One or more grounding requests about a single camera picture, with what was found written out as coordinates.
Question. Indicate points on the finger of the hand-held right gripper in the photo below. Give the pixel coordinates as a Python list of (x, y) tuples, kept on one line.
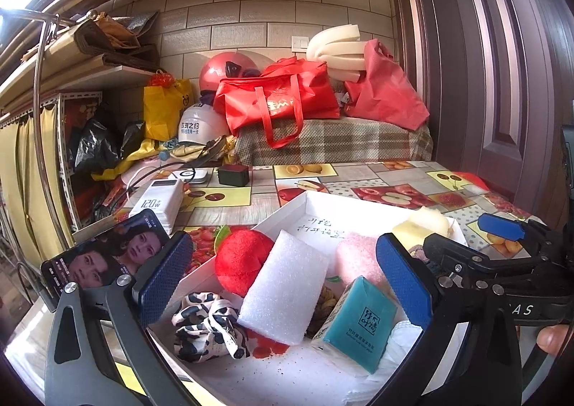
[(453, 249), (502, 226)]

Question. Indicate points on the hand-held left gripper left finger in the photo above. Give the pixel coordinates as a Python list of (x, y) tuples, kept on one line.
[(163, 276)]

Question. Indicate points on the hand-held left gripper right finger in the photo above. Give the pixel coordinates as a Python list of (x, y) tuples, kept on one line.
[(403, 285)]

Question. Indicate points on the yellow sponge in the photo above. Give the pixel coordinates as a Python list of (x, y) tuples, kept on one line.
[(426, 222)]

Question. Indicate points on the pink sponge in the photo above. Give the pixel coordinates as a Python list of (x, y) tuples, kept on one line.
[(358, 256)]

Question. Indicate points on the white paper napkin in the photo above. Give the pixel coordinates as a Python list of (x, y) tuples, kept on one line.
[(403, 343)]

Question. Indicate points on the small teal tissue pack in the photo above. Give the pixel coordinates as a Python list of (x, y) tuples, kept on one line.
[(358, 330)]

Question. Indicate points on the leopard print scrunchie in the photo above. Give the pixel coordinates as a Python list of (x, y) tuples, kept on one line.
[(210, 321)]

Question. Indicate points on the red plush apple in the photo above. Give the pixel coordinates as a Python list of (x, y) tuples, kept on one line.
[(242, 260)]

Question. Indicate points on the brown scrunchie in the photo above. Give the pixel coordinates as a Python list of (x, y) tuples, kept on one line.
[(325, 303)]

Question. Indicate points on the white shallow box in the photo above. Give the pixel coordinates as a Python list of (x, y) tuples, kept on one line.
[(323, 217)]

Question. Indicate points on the white foam block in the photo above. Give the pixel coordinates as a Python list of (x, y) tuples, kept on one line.
[(282, 289)]

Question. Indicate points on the person's right hand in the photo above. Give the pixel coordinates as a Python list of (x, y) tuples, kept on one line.
[(552, 338)]

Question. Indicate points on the black smartphone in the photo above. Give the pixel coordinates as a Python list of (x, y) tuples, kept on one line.
[(98, 258)]

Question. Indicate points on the white power bank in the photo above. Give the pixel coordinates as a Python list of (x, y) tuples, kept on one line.
[(154, 204)]

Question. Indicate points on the fruit print tablecloth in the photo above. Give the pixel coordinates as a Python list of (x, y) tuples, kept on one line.
[(394, 175)]

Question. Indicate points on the white charger pad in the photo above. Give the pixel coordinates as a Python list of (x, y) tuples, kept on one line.
[(193, 176)]

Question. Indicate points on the small black box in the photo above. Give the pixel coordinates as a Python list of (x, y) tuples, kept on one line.
[(233, 176)]

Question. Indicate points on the metal shelf rack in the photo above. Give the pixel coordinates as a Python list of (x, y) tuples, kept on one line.
[(65, 173)]

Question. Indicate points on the black plastic bag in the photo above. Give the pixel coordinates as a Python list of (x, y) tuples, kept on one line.
[(130, 137), (92, 146)]

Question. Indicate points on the yellow curtain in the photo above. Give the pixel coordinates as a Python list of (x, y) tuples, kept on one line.
[(40, 191)]

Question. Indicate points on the brown metal door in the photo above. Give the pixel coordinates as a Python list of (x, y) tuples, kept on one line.
[(493, 74)]

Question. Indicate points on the plaid blanket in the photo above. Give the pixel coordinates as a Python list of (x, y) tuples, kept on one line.
[(341, 141)]

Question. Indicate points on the white helmet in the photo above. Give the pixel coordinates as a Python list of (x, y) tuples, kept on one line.
[(199, 123)]

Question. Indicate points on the yellow shopping bag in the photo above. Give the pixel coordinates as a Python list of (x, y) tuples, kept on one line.
[(163, 110)]

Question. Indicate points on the pink nonwoven bag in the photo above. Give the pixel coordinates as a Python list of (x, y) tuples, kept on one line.
[(385, 92)]

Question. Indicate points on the red printed carton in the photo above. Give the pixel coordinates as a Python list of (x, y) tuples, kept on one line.
[(83, 112)]

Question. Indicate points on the pink helmet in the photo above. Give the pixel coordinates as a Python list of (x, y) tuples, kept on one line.
[(215, 74)]

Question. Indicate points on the red tote bag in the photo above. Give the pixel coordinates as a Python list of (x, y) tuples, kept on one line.
[(278, 96)]

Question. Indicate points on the chrome clothes rack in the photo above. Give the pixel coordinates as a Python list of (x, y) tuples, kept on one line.
[(37, 87)]

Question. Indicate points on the white foam roll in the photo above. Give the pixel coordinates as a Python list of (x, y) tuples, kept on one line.
[(332, 47)]

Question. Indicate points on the stack of flattened cardboard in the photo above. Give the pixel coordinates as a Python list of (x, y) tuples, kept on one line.
[(89, 43)]

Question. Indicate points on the white wall switch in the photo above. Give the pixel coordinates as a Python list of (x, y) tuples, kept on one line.
[(298, 43)]

